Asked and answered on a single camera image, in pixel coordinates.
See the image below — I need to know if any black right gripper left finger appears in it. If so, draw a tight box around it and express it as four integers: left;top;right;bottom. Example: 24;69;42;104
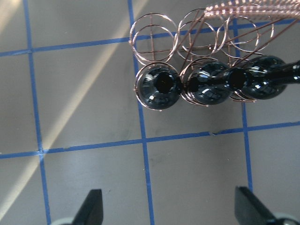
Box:
71;189;104;225

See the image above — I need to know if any copper wire bottle basket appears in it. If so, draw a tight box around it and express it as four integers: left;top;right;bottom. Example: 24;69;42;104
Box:
129;0;300;102

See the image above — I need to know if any dark wine bottle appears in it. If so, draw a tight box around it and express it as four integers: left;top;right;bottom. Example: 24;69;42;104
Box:
180;59;232;106
135;63;183;111
234;55;300;101

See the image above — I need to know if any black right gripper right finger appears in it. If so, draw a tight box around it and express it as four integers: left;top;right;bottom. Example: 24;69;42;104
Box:
234;187;277;225

